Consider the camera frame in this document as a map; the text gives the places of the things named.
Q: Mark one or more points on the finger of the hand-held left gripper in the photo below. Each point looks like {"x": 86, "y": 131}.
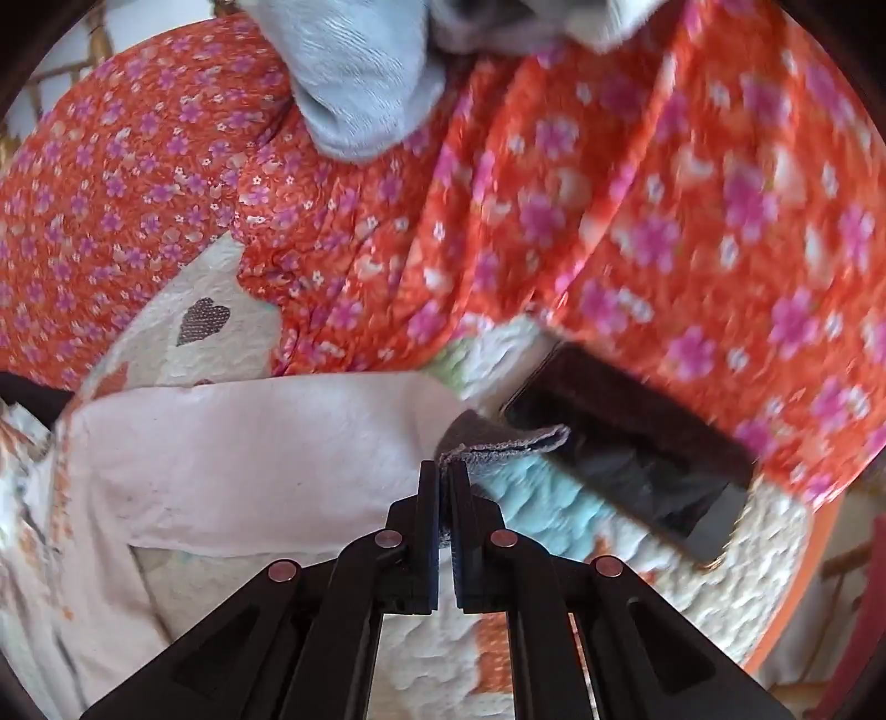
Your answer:
{"x": 31, "y": 400}

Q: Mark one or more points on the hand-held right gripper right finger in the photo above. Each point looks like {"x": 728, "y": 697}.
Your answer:
{"x": 460, "y": 561}

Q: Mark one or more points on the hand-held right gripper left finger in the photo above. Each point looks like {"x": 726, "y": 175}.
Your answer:
{"x": 430, "y": 554}

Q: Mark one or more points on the pale pink small cloth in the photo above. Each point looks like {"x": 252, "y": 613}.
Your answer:
{"x": 242, "y": 450}

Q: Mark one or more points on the heart patterned quilt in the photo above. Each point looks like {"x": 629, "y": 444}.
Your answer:
{"x": 609, "y": 554}

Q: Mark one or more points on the black smartphone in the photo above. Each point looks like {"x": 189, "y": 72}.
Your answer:
{"x": 623, "y": 443}

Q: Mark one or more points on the orange floral sheet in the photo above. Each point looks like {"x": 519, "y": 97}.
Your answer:
{"x": 623, "y": 208}

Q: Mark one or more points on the light blue cloth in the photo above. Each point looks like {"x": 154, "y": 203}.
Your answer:
{"x": 360, "y": 76}

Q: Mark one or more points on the wooden furniture frame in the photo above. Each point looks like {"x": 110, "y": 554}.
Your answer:
{"x": 62, "y": 83}

